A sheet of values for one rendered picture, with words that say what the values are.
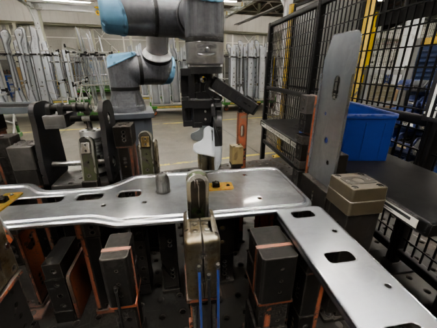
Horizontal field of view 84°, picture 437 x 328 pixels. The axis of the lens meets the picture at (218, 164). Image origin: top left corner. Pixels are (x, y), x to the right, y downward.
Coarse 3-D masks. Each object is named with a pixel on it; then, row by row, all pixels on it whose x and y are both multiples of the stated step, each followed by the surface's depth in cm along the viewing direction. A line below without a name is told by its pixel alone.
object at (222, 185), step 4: (212, 184) 60; (216, 184) 59; (220, 184) 61; (224, 184) 61; (212, 188) 59; (216, 188) 59; (220, 188) 59; (224, 188) 59; (228, 188) 59; (232, 188) 59
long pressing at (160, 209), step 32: (0, 192) 57; (32, 192) 57; (64, 192) 57; (96, 192) 57; (224, 192) 57; (256, 192) 57; (288, 192) 57; (32, 224) 46; (64, 224) 47; (96, 224) 47; (128, 224) 46; (160, 224) 47
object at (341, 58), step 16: (352, 32) 48; (336, 48) 53; (352, 48) 48; (336, 64) 53; (352, 64) 48; (320, 80) 59; (352, 80) 48; (320, 96) 60; (320, 112) 60; (336, 112) 54; (320, 128) 61; (336, 128) 54; (320, 144) 61; (336, 144) 55; (320, 160) 62; (336, 160) 54; (320, 176) 62
